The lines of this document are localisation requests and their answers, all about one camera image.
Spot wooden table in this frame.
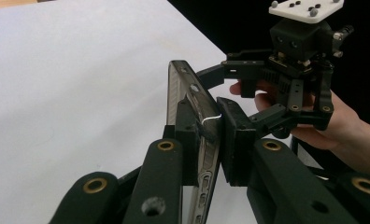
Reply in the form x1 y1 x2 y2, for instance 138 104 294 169
0 0 39 9

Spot patterned phone case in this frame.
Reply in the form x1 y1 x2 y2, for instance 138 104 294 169
166 60 223 224

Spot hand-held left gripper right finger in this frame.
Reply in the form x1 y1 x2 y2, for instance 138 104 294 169
216 96 359 224

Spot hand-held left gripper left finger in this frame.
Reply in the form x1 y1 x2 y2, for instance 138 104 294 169
123 98 202 224

